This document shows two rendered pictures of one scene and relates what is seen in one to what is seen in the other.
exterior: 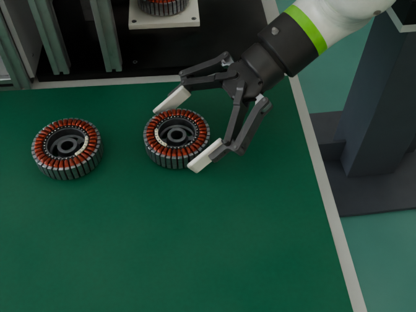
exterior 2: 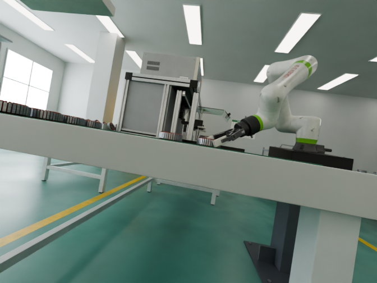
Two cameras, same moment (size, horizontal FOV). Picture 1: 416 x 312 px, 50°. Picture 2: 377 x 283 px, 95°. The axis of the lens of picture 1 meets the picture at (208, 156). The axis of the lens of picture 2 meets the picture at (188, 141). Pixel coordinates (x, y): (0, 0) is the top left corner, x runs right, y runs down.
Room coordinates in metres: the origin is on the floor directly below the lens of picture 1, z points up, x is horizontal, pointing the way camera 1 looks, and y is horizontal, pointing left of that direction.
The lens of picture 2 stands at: (-0.32, -0.01, 0.75)
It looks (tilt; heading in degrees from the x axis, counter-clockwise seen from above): 1 degrees up; 11
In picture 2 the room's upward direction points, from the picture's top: 9 degrees clockwise
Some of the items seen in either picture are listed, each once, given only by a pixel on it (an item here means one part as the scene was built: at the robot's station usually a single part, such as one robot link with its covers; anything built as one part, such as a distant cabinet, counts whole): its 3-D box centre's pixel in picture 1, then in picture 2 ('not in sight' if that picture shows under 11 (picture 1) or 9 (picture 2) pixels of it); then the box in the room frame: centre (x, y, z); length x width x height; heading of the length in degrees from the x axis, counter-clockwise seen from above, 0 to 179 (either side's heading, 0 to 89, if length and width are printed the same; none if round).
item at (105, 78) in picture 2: not in sight; (102, 96); (3.82, 3.34, 1.65); 0.50 x 0.45 x 3.30; 94
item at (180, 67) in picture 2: not in sight; (174, 81); (0.98, 0.43, 1.22); 0.44 x 0.39 x 0.20; 4
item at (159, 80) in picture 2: not in sight; (171, 96); (0.97, 0.43, 1.09); 0.68 x 0.44 x 0.05; 4
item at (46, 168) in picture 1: (68, 148); (170, 136); (0.47, 0.23, 0.77); 0.11 x 0.11 x 0.04
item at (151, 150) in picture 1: (177, 137); (208, 142); (0.50, 0.05, 0.77); 0.11 x 0.11 x 0.04
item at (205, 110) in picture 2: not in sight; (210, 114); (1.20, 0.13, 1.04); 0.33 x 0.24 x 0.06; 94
